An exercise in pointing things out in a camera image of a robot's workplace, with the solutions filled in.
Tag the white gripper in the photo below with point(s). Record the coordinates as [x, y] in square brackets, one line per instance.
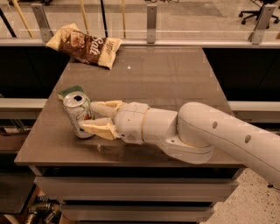
[130, 122]

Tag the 7up soda can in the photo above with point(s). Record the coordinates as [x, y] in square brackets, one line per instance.
[77, 107]

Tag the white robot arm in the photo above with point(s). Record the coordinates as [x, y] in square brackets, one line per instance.
[189, 134]

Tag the brown chip bag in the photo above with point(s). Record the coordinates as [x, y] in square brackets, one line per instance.
[85, 48]

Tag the green yellow sponge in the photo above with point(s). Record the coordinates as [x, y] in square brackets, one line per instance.
[63, 93]

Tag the upper grey drawer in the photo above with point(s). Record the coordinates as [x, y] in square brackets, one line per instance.
[137, 189]

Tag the grey drawer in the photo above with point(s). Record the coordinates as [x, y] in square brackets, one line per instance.
[137, 189]
[137, 213]

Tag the lower grey drawer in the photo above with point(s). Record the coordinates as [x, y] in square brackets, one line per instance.
[137, 213]

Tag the black office chair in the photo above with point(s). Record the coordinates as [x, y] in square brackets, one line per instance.
[257, 13]

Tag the left metal railing post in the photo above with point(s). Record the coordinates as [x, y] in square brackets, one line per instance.
[43, 25]

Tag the metal railing post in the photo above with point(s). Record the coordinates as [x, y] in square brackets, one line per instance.
[43, 25]
[151, 23]
[256, 36]

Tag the middle metal railing post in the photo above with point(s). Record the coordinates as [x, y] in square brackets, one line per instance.
[151, 23]

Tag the right metal railing post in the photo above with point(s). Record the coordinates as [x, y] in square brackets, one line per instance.
[256, 36]

